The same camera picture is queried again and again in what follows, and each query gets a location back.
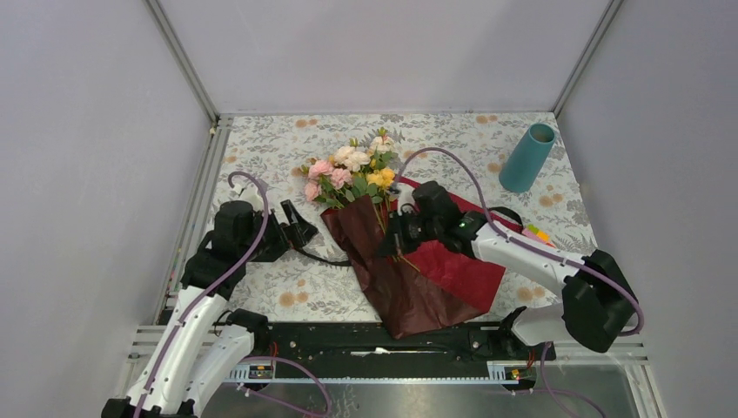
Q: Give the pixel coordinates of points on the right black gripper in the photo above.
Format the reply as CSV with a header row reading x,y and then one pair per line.
x,y
396,242

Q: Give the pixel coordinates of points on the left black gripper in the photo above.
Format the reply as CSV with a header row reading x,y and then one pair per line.
x,y
298,231

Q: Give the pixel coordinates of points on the red and brown wrapping paper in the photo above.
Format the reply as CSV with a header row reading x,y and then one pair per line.
x,y
429,289

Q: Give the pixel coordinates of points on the flower bouquet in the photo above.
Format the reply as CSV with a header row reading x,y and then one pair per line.
x,y
362,168

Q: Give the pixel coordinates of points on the black gold-lettered ribbon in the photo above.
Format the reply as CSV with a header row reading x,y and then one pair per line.
x,y
504,215

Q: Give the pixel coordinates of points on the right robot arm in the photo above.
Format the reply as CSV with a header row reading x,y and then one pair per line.
x,y
596,302

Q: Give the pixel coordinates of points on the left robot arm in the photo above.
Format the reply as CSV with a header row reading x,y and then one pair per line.
x,y
178,380

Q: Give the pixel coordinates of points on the teal cylindrical vase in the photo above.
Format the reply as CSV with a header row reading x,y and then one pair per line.
x,y
527,158

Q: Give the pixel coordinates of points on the floral patterned table mat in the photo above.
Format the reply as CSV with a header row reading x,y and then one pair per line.
x,y
463,152

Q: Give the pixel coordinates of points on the colourful block stack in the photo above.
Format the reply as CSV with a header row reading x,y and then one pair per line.
x,y
533,232

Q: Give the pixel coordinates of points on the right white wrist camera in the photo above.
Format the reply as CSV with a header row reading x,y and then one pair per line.
x,y
403,194

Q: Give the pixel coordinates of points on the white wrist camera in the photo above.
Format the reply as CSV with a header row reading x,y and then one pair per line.
x,y
249,194
403,194

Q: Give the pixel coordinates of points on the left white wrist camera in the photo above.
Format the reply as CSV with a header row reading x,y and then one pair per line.
x,y
249,194

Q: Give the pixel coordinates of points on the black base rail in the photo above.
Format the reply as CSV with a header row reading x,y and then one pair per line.
x,y
366,351

